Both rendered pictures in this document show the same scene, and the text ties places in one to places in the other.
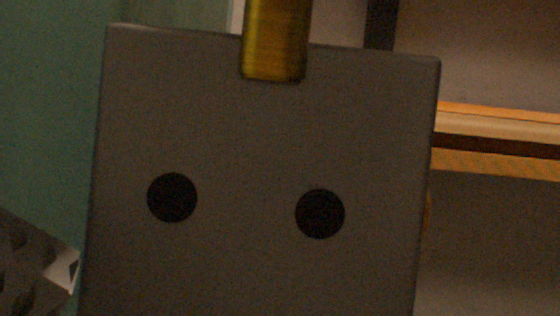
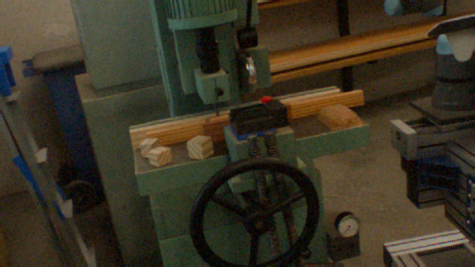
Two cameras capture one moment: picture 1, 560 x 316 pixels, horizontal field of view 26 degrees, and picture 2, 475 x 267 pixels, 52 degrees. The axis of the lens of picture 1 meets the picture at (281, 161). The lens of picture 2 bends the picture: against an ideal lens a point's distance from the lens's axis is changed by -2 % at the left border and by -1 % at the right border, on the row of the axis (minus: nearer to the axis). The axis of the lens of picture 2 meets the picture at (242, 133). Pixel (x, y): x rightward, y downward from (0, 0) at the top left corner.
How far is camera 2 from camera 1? 1.16 m
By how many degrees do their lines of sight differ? 19
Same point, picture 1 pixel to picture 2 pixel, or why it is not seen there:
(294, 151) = (348, 241)
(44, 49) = (319, 235)
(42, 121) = (320, 241)
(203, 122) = (340, 242)
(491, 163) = (276, 79)
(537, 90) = (276, 40)
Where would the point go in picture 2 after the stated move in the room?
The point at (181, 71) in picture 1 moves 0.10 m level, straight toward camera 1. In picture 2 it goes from (338, 239) to (357, 259)
